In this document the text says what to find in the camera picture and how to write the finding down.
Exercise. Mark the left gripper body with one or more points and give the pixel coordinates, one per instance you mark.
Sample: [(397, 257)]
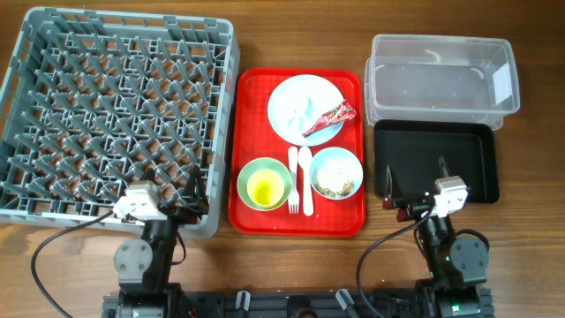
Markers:
[(184, 215)]

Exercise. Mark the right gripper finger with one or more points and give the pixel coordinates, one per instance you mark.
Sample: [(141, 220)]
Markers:
[(445, 171), (389, 183)]

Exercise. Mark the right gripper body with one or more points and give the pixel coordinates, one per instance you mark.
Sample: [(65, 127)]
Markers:
[(411, 208)]

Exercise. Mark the rice and peanut shells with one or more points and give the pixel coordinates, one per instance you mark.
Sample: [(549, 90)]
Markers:
[(334, 179)]

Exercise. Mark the light blue bowl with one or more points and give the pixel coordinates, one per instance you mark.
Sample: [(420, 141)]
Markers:
[(343, 155)]

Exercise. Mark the light green bowl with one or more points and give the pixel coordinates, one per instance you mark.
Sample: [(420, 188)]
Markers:
[(263, 163)]

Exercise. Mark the yellow plastic cup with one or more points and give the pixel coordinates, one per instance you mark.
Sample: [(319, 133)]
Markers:
[(265, 188)]

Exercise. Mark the red snack wrapper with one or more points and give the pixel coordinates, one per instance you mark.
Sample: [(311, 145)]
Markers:
[(343, 112)]

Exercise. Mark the white plastic spoon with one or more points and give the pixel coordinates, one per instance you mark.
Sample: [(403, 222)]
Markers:
[(305, 158)]

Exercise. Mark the white plastic fork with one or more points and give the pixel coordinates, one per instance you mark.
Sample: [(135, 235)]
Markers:
[(293, 199)]

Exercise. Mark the white tissue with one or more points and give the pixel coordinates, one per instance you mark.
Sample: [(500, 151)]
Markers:
[(300, 112)]

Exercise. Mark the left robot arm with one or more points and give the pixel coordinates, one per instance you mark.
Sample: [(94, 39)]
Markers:
[(144, 264)]

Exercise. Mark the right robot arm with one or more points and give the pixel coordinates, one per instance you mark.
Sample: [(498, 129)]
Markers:
[(457, 260)]

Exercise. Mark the black waste tray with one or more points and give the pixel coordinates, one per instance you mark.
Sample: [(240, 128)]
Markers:
[(412, 149)]

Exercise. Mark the grey dishwasher rack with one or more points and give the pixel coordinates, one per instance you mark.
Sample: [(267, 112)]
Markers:
[(91, 100)]

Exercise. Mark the red plastic tray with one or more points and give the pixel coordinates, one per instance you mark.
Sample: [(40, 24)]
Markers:
[(254, 138)]

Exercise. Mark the clear plastic bin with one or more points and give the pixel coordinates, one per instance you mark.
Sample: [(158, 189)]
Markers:
[(441, 78)]

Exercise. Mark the light blue plate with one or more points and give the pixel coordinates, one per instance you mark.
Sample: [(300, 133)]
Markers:
[(325, 95)]

